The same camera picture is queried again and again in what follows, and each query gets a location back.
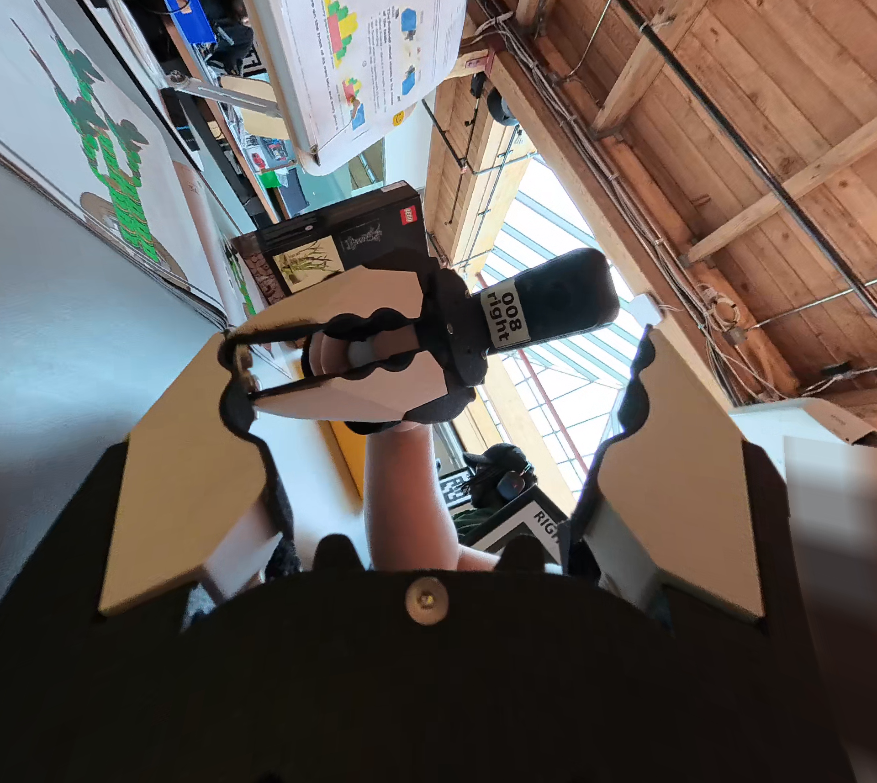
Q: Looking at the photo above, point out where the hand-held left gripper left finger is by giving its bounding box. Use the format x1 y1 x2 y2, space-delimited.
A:
98 331 297 617

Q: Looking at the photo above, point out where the black framed marker sign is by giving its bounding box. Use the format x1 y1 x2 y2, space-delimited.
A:
473 485 574 569

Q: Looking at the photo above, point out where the black lego set box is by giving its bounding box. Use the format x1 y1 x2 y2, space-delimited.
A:
232 180 433 307

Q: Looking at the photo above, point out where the person's right forearm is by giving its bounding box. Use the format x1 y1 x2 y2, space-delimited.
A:
362 420 501 573

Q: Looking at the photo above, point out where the person's right hand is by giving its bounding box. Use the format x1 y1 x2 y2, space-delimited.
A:
300 323 422 380

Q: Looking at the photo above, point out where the yellow plastic bin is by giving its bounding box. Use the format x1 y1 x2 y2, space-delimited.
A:
329 420 369 501

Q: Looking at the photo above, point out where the open lego instruction booklet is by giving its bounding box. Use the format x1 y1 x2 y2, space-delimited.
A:
0 0 302 380

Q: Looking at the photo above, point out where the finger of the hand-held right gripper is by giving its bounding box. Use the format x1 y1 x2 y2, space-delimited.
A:
226 265 433 349
247 351 453 425

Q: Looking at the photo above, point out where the blue storage bin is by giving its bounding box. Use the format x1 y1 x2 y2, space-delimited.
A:
152 0 219 49

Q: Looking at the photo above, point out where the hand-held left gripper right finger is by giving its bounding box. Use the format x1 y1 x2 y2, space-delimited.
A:
567 325 766 623

